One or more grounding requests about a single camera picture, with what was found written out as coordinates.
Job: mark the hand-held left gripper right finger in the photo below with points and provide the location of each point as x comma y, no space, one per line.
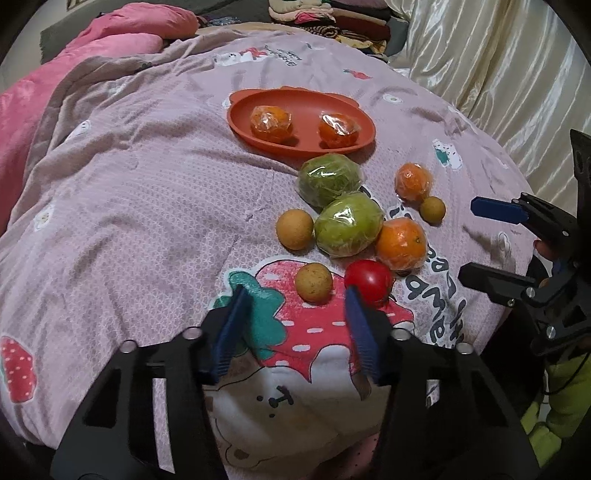
360,323

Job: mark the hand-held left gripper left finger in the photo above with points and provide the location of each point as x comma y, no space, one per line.
233,327

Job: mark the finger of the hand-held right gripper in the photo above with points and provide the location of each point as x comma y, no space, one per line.
494,208
489,279

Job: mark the red tomato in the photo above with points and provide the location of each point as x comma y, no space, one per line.
369,279

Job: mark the small brown round fruit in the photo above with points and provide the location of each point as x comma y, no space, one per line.
432,210

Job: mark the small orange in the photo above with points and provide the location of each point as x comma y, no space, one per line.
413,183

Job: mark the large orange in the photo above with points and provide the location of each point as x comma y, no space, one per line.
400,244

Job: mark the light green fruit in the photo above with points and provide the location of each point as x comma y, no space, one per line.
348,226

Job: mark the orange plastic plate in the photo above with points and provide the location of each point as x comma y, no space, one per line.
300,108

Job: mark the person's right hand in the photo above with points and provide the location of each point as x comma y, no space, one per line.
547,253

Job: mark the speckled yellow round fruit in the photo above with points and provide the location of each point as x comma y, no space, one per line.
314,282

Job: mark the cream satin curtain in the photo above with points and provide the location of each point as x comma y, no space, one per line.
508,69

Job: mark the wrapped dark green fruit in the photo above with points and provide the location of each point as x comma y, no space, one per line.
328,180

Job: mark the strawberry printed pink blanket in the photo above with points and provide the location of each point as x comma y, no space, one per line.
138,207

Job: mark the pile of folded clothes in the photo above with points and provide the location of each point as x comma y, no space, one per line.
332,27

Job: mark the plain pink fleece blanket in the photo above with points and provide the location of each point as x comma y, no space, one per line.
27,115

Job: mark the striped dark cloth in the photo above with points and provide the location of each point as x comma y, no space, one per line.
221,20

